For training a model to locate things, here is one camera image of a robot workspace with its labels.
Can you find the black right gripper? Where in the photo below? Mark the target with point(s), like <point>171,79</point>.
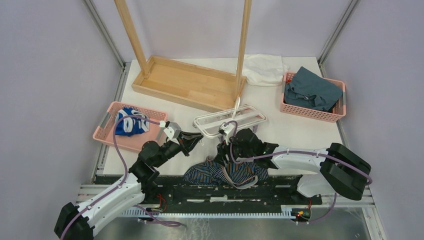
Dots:
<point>222,149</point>

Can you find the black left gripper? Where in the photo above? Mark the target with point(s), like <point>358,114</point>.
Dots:
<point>188,141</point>

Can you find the white plastic clip hanger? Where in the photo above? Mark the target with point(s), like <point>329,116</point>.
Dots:
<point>213,125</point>

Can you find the navy striped boxer underwear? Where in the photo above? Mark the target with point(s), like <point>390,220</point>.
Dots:
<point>240,176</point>

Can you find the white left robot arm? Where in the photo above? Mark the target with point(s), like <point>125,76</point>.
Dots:
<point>85,220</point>

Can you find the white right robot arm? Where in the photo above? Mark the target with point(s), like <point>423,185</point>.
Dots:
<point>335,169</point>

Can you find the wooden hanger rack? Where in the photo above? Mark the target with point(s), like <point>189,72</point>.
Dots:
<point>184,83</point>

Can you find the blue white underwear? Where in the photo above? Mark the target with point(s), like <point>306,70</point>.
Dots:
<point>131,126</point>

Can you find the teal grey underwear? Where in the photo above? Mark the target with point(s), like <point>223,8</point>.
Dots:
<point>308,90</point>

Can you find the pink basket left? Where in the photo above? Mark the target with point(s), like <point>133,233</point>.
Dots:
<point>104,133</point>

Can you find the pink basket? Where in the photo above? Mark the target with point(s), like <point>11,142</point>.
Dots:
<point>104,133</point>
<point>338,111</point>

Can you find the white folded cloth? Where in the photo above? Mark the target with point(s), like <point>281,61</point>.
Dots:
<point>264,70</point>

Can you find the pink basket right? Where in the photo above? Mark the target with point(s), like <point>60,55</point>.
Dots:
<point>338,111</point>

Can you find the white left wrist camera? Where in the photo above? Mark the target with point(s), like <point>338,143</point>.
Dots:
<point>171,129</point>

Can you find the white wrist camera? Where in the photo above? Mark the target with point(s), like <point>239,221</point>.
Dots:
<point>227,130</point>
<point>171,129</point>

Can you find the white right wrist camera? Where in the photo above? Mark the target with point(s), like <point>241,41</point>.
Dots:
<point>227,130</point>

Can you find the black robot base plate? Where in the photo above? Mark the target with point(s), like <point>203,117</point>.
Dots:
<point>267,196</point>

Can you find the white slotted cable duct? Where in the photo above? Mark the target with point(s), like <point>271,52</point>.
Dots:
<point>285,213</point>

